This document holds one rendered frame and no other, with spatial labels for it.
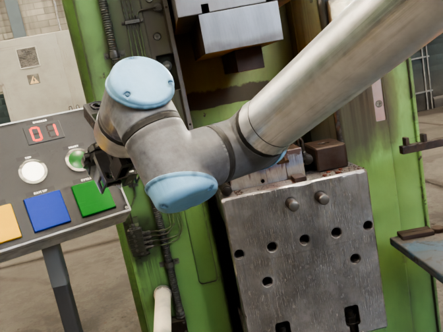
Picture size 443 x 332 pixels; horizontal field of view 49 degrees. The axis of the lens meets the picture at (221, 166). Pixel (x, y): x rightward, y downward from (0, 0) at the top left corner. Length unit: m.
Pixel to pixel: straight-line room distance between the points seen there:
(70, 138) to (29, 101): 5.44
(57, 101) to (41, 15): 1.34
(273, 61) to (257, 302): 0.85
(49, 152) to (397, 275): 1.10
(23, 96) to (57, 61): 0.61
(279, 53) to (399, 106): 0.47
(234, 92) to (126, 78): 1.07
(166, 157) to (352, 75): 0.25
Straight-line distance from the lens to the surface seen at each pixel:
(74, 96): 6.49
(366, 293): 1.38
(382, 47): 0.53
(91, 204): 1.08
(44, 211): 1.07
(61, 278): 1.23
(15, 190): 1.09
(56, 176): 1.11
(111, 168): 0.85
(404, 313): 1.70
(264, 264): 1.26
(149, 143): 0.65
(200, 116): 1.70
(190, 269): 1.46
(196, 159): 0.65
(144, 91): 0.66
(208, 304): 1.51
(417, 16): 0.50
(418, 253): 1.28
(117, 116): 0.68
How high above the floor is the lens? 1.22
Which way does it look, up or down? 11 degrees down
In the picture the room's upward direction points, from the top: 11 degrees counter-clockwise
